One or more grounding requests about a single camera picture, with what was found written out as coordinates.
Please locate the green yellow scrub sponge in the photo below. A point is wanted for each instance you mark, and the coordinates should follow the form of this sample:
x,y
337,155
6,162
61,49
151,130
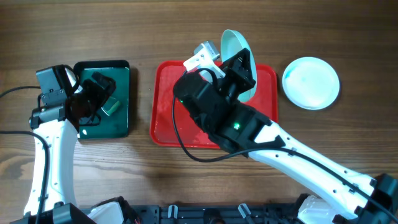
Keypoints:
x,y
110,106

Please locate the light blue plate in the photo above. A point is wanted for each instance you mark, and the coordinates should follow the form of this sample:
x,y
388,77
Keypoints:
x,y
232,42

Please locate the black mounting rail base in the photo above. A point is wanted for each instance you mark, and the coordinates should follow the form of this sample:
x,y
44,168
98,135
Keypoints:
x,y
277,213

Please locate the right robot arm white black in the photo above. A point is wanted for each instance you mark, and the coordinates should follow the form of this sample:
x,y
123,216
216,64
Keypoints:
x,y
210,93

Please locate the black water tray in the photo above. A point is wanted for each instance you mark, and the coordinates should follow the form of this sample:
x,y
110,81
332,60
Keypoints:
x,y
103,126

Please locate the red serving tray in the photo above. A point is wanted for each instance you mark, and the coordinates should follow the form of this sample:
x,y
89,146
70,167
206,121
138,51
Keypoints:
x,y
161,127

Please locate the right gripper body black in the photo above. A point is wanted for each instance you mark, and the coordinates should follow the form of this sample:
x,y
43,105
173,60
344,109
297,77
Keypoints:
x,y
232,82

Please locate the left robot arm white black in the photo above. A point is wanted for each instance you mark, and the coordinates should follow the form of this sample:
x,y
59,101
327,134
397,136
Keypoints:
x,y
67,104

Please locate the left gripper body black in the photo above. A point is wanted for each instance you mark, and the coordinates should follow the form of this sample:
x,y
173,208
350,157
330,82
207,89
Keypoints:
x,y
91,97

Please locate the white plate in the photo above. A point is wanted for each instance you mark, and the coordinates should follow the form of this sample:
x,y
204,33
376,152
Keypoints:
x,y
311,83

